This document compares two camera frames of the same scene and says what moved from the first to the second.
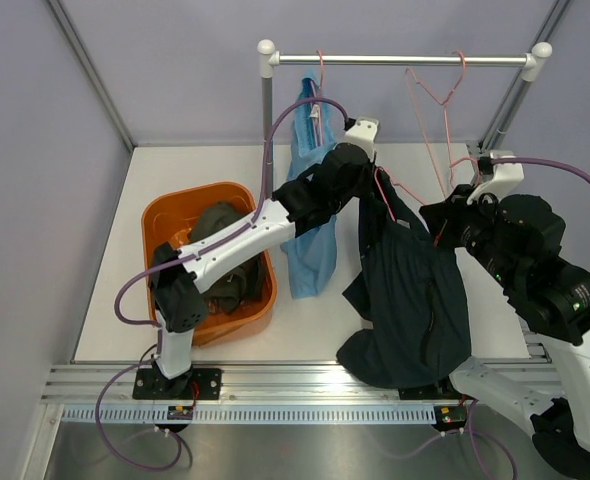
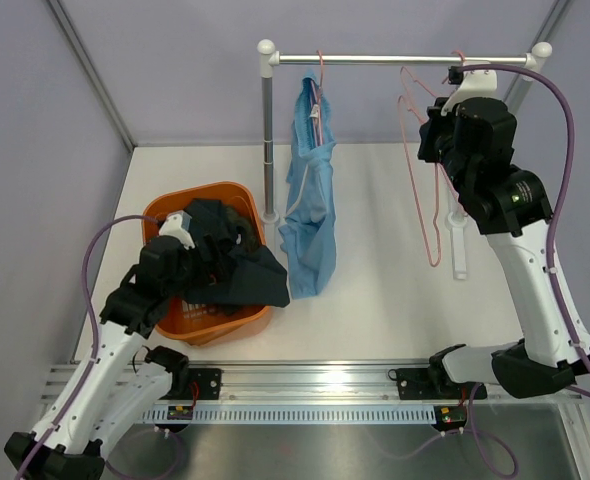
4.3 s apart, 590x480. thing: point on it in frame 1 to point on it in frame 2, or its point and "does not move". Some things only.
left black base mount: (196, 384) does not move
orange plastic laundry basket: (168, 220) does not move
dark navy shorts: (411, 295) to (235, 275)
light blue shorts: (311, 255) does not move
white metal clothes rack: (535, 60) does not move
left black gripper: (366, 169) to (216, 270)
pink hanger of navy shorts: (380, 168) to (401, 99)
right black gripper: (444, 218) to (429, 130)
